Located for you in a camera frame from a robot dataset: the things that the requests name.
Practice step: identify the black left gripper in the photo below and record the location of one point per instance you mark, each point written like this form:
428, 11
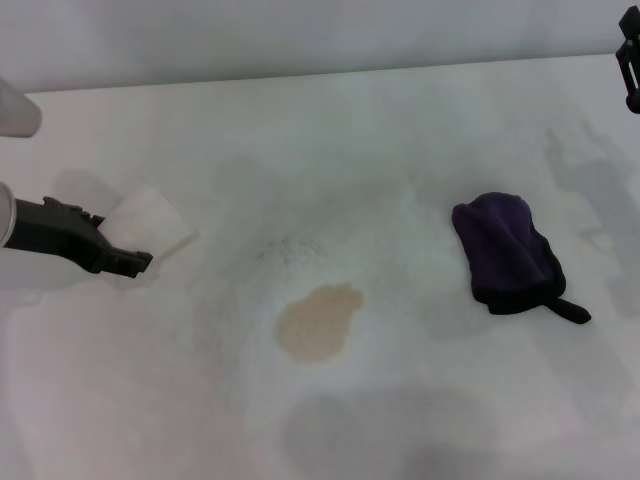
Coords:
55, 230

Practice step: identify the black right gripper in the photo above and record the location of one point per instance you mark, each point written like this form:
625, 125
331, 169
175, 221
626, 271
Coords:
631, 22

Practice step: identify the purple rag with black trim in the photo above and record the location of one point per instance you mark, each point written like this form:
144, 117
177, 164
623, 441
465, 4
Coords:
505, 245

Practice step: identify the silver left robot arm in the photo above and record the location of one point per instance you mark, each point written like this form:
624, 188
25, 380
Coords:
12, 112

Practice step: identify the brown water stain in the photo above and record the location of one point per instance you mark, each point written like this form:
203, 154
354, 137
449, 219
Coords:
315, 322

